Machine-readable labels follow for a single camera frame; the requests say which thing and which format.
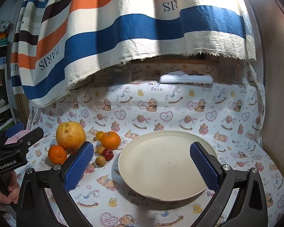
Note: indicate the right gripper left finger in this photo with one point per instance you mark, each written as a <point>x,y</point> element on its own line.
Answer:
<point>33,207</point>

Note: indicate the small yellow tomato back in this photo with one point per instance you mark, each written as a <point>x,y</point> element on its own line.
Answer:
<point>99,135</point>

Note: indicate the dark red strawberry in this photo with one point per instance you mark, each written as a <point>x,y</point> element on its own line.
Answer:
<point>108,154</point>

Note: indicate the small tan longan fruit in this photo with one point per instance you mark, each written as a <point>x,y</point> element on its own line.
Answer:
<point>100,161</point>

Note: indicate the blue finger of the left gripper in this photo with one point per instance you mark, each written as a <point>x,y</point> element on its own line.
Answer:
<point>14,130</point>

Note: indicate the baby bear patterned tablecloth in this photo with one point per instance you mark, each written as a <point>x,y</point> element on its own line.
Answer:
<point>227,116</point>

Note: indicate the cream round plate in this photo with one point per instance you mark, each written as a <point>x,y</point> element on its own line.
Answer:
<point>158,166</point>

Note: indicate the striped Paris cloth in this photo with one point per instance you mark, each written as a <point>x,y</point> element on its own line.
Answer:
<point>58,43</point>

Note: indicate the small yellow fruit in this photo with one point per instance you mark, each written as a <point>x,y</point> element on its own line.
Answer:
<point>100,149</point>

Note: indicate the orange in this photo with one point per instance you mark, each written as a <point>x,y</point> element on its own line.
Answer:
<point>110,140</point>
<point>57,154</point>

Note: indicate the person's left hand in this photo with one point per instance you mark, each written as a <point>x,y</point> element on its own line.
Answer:
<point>14,189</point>

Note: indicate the large yellow pomelo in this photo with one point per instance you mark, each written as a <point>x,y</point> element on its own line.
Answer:
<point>70,135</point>

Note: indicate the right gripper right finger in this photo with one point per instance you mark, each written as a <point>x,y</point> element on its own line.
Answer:
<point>249,207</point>

